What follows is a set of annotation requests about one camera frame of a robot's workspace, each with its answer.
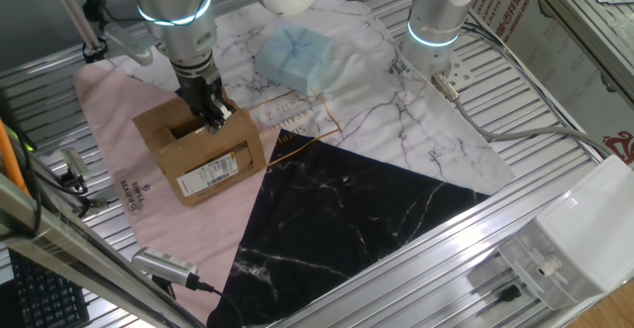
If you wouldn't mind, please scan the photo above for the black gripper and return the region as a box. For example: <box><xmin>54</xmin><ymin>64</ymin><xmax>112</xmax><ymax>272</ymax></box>
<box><xmin>175</xmin><ymin>72</ymin><xmax>238</xmax><ymax>132</ymax></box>

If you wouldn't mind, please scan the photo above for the brown cardboard box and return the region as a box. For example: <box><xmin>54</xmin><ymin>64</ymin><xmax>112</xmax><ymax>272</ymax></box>
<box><xmin>132</xmin><ymin>89</ymin><xmax>268</xmax><ymax>208</ymax></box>

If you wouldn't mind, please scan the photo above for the light blue gift box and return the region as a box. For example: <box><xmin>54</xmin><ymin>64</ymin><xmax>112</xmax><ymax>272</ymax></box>
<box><xmin>255</xmin><ymin>20</ymin><xmax>334</xmax><ymax>96</ymax></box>

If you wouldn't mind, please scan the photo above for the black pole clamp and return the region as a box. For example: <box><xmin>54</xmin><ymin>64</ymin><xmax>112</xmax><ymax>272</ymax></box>
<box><xmin>81</xmin><ymin>36</ymin><xmax>109</xmax><ymax>65</ymax></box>

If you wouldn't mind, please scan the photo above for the marble pattern tablecloth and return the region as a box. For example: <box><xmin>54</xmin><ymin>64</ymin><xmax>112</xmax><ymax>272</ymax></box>
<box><xmin>72</xmin><ymin>0</ymin><xmax>516</xmax><ymax>327</ymax></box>

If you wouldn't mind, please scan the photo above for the silver metal pole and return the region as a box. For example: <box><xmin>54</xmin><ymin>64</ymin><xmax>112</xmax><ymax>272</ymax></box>
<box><xmin>42</xmin><ymin>0</ymin><xmax>103</xmax><ymax>52</ymax></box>

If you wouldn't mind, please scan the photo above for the orange pole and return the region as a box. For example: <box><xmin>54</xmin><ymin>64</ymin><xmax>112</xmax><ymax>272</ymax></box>
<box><xmin>0</xmin><ymin>117</ymin><xmax>26</xmax><ymax>195</ymax></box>

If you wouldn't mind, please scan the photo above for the black keyboard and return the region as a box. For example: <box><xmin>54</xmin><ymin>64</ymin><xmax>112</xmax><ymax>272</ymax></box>
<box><xmin>8</xmin><ymin>248</ymin><xmax>91</xmax><ymax>328</ymax></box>

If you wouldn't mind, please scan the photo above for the black table plug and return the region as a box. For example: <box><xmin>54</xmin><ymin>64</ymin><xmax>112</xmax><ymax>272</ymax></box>
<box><xmin>497</xmin><ymin>283</ymin><xmax>522</xmax><ymax>303</ymax></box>

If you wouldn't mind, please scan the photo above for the printed cardboard panel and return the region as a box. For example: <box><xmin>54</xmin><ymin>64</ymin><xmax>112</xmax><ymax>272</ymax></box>
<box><xmin>465</xmin><ymin>0</ymin><xmax>634</xmax><ymax>165</ymax></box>

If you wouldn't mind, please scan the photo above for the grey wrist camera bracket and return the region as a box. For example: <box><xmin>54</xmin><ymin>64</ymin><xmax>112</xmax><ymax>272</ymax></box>
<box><xmin>102</xmin><ymin>20</ymin><xmax>158</xmax><ymax>66</ymax></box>

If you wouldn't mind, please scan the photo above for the small silver camera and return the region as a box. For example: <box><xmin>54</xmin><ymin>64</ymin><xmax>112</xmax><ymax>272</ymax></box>
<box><xmin>59</xmin><ymin>147</ymin><xmax>94</xmax><ymax>183</ymax></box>

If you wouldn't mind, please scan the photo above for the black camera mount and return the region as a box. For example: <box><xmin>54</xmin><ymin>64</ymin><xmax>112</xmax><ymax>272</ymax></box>
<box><xmin>57</xmin><ymin>168</ymin><xmax>91</xmax><ymax>194</ymax></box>

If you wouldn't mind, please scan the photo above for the silver depth camera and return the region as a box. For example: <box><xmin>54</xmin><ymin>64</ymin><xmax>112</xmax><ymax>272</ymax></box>
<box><xmin>131</xmin><ymin>247</ymin><xmax>200</xmax><ymax>289</ymax></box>

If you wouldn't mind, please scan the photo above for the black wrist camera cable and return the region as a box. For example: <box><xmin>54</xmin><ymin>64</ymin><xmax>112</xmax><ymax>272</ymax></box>
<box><xmin>81</xmin><ymin>0</ymin><xmax>150</xmax><ymax>30</ymax></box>

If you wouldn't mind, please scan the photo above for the black depth camera cable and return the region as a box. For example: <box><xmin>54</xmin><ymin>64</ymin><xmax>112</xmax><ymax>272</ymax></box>
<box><xmin>185</xmin><ymin>273</ymin><xmax>244</xmax><ymax>328</ymax></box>

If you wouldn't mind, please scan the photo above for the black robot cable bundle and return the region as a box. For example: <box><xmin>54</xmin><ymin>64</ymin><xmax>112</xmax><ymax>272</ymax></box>
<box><xmin>460</xmin><ymin>19</ymin><xmax>615</xmax><ymax>156</ymax></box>

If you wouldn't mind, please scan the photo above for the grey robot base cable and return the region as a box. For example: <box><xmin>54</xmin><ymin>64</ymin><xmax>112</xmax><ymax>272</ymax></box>
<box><xmin>430</xmin><ymin>72</ymin><xmax>615</xmax><ymax>159</ymax></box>

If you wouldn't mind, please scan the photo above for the white plastic enclosure box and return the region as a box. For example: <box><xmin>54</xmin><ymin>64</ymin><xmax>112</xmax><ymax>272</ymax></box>
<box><xmin>497</xmin><ymin>154</ymin><xmax>634</xmax><ymax>312</ymax></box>

